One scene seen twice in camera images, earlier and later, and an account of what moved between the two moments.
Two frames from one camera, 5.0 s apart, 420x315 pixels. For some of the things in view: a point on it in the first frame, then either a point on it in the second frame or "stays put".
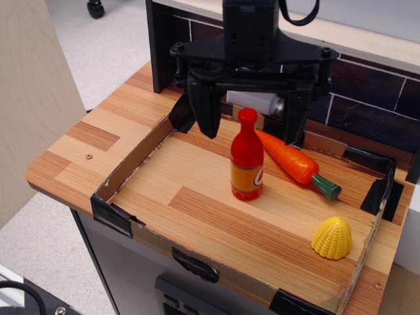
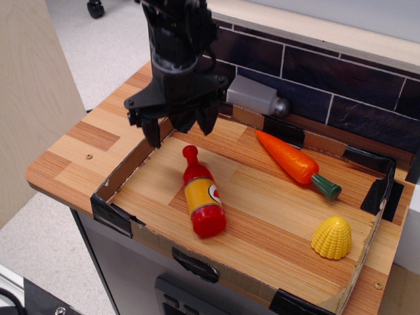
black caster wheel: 96,8 stays put
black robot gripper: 253,54 -> 183,35
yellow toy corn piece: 332,238 stays put
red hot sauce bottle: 247,158 -> 203,196
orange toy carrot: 298,164 stays put
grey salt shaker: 264,102 stays put
